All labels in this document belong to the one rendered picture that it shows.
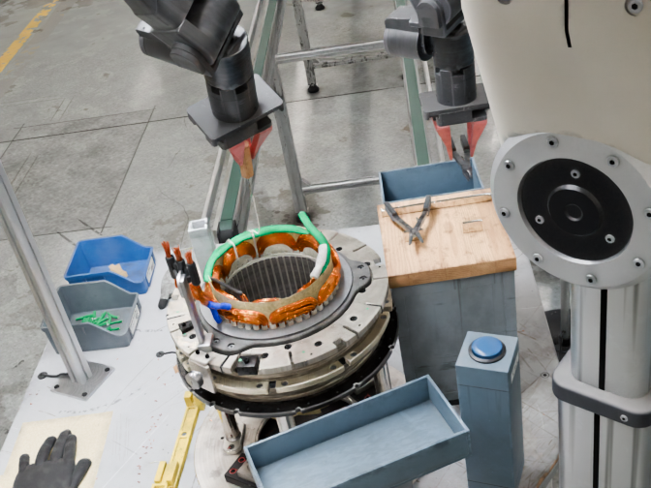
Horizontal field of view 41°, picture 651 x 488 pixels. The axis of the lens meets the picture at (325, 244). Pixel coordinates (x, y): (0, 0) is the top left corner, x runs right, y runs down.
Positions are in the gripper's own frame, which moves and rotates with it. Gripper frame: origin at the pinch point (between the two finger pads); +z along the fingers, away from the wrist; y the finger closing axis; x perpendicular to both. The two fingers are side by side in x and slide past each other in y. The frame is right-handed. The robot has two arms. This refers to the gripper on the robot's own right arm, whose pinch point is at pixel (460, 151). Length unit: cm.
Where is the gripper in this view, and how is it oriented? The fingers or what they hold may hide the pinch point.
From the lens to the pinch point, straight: 132.1
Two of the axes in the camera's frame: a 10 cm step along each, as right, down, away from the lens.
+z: 1.5, 8.0, 5.8
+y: -9.9, 1.5, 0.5
